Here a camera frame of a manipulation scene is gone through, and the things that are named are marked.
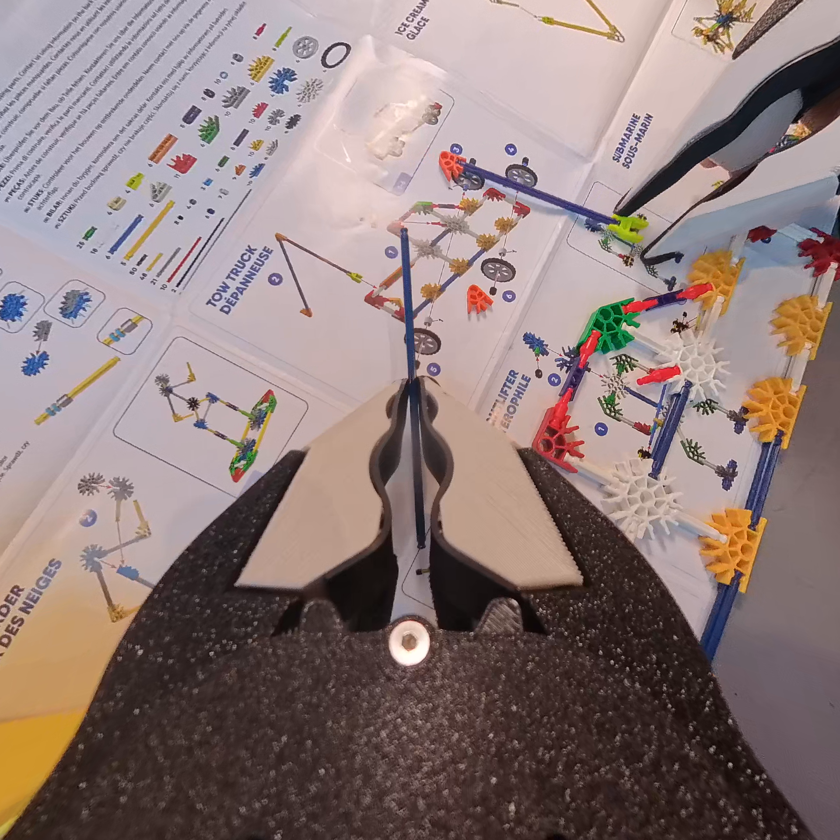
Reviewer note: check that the blue plastic rod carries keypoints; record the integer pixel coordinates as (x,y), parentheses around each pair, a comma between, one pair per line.
(412,341)

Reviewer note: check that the purple plastic rod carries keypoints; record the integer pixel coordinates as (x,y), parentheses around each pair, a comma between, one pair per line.
(538,194)

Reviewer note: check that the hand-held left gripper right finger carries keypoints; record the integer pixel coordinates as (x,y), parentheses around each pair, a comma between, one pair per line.
(505,525)

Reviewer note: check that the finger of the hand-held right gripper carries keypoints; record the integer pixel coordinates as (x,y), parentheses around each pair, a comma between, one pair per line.
(775,197)
(775,79)

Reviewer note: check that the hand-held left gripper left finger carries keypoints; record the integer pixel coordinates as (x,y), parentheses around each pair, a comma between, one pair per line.
(315,525)

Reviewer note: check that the colourful rod connector frame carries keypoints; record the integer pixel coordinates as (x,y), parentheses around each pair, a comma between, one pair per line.
(641,496)

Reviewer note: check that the small orange connector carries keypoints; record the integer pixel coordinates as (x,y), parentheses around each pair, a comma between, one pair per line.
(479,299)
(453,166)

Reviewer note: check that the yellow plastic parts bin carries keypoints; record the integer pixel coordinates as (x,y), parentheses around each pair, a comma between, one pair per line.
(40,768)

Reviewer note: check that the white building instruction sheet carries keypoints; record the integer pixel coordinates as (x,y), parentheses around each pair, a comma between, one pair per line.
(263,302)

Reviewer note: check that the yellow-green clip connector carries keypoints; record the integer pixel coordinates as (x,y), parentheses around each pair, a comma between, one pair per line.
(626,227)

